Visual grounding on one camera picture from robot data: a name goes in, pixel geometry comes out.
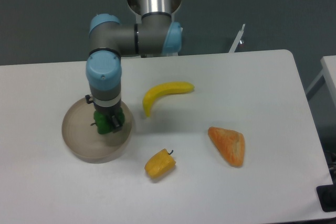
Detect green toy pepper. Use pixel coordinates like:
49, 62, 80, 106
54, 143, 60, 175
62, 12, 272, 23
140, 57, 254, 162
90, 109, 125, 135

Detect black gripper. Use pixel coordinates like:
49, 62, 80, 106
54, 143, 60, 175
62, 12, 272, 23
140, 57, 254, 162
85, 94, 122, 132

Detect yellow toy pepper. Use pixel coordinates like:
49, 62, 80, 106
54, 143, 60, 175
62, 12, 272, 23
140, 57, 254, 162
144, 149, 176, 179

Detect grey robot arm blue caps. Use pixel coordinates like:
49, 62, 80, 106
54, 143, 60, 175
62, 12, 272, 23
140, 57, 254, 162
86, 0, 182, 134

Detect black clamp at table edge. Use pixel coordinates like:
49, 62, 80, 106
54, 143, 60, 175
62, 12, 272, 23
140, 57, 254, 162
316, 184, 336, 212

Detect white side table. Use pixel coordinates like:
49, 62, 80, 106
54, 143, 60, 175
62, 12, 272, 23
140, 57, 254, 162
305, 55, 336, 104

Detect round beige plate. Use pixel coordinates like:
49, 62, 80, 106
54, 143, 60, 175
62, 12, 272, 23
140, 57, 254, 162
61, 98, 134, 164

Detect yellow toy banana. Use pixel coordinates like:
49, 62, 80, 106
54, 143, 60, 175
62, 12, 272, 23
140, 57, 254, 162
142, 81, 195, 117

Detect orange toy pumpkin slice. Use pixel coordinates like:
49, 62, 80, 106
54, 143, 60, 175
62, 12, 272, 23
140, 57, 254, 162
207, 126, 245, 167

